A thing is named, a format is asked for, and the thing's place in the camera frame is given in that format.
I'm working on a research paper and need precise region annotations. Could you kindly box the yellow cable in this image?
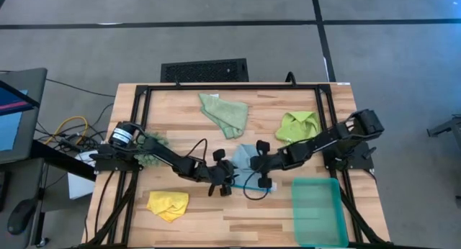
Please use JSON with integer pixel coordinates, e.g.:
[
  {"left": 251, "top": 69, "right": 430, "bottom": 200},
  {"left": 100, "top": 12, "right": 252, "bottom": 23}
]
[{"left": 45, "top": 115, "right": 89, "bottom": 145}]

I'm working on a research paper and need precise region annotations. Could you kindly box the black perforated box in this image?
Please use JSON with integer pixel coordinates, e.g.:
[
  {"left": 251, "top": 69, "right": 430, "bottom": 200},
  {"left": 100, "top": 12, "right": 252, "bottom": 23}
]
[{"left": 160, "top": 58, "right": 250, "bottom": 83}]

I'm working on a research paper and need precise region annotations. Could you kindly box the white box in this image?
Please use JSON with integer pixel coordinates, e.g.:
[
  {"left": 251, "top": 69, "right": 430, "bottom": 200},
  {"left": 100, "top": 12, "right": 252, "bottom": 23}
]
[{"left": 67, "top": 150, "right": 97, "bottom": 200}]

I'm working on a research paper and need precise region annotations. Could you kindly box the computer monitor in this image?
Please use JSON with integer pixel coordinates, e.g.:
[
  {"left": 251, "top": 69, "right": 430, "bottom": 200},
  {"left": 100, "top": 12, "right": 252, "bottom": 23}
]
[{"left": 0, "top": 68, "right": 48, "bottom": 166}]

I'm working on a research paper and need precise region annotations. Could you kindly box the black computer mouse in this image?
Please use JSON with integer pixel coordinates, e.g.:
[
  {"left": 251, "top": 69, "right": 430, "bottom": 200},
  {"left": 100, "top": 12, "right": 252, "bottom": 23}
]
[{"left": 6, "top": 197, "right": 37, "bottom": 236}]

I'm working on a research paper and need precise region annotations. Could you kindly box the pale green microfiber towel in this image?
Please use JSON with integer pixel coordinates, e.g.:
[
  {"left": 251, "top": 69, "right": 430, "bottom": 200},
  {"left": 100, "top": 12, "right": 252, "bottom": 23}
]
[{"left": 198, "top": 93, "right": 250, "bottom": 140}]

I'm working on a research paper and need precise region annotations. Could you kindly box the black floor cable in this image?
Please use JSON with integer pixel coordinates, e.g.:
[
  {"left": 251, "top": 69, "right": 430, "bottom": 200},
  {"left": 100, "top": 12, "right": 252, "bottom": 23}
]
[{"left": 45, "top": 78, "right": 116, "bottom": 98}]

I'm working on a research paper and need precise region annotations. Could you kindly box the black metal table frame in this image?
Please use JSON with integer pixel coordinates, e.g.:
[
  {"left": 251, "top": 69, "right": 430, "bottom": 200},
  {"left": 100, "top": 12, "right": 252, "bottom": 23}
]
[{"left": 81, "top": 82, "right": 393, "bottom": 249}]

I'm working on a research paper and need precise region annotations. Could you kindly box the grey chair base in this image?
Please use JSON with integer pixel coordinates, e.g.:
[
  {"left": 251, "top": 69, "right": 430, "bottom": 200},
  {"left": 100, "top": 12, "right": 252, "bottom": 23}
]
[{"left": 426, "top": 114, "right": 461, "bottom": 138}]

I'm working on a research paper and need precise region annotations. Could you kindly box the teal plastic bin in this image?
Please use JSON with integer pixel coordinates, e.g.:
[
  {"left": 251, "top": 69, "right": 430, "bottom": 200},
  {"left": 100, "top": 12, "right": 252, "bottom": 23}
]
[{"left": 290, "top": 176, "right": 349, "bottom": 248}]

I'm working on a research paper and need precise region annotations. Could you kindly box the succulent plant in patterned pot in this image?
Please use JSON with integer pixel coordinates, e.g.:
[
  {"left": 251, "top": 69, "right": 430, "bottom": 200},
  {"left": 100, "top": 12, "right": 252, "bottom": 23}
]
[{"left": 135, "top": 131, "right": 170, "bottom": 168}]

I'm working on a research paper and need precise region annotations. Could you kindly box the blue microfiber towel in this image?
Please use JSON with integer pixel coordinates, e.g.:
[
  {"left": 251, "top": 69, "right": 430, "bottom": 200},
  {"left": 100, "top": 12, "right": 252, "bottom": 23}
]
[{"left": 229, "top": 143, "right": 279, "bottom": 193}]

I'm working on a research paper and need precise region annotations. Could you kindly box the yellow microfiber towel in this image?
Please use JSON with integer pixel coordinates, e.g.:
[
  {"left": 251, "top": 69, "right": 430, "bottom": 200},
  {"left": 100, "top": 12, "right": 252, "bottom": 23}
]
[{"left": 146, "top": 190, "right": 190, "bottom": 224}]

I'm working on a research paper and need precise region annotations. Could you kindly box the lime green microfiber towel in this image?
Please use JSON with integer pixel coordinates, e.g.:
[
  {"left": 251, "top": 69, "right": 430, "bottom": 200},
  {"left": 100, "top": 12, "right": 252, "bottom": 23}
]
[{"left": 275, "top": 111, "right": 323, "bottom": 145}]

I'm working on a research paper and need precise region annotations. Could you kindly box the grey side desk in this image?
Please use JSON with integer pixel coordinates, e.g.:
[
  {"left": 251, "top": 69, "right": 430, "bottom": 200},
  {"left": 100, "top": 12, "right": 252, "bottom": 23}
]
[{"left": 0, "top": 157, "right": 46, "bottom": 249}]

